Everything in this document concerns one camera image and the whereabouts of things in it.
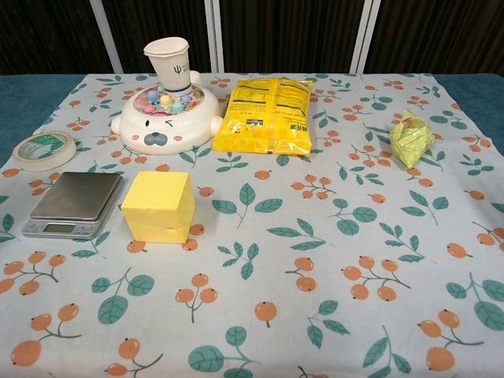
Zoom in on crumpled yellow-green wrapper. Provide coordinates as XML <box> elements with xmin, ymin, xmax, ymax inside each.
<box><xmin>389</xmin><ymin>109</ymin><xmax>435</xmax><ymax>170</ymax></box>

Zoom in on yellow snack bag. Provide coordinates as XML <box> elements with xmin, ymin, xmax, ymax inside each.
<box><xmin>212</xmin><ymin>77</ymin><xmax>315</xmax><ymax>156</ymax></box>

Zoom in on white paper cup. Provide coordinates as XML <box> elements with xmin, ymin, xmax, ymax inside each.
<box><xmin>143</xmin><ymin>37</ymin><xmax>193</xmax><ymax>95</ymax></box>

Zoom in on small digital scale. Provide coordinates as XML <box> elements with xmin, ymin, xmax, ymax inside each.
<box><xmin>21</xmin><ymin>171</ymin><xmax>124</xmax><ymax>239</ymax></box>

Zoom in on white seal whack toy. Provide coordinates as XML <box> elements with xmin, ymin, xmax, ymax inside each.
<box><xmin>110</xmin><ymin>71</ymin><xmax>223</xmax><ymax>156</ymax></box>

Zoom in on white tape roll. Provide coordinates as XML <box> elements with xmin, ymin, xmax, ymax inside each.
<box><xmin>12</xmin><ymin>131</ymin><xmax>77</xmax><ymax>172</ymax></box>

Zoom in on dark folding screen panels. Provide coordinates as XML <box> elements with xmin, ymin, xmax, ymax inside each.
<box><xmin>0</xmin><ymin>0</ymin><xmax>504</xmax><ymax>75</ymax></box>

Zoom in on floral fruit print tablecloth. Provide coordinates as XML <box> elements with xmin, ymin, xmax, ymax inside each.
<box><xmin>0</xmin><ymin>72</ymin><xmax>504</xmax><ymax>378</ymax></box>

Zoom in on yellow sponge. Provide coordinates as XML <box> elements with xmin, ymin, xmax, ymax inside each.
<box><xmin>121</xmin><ymin>170</ymin><xmax>197</xmax><ymax>246</ymax></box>

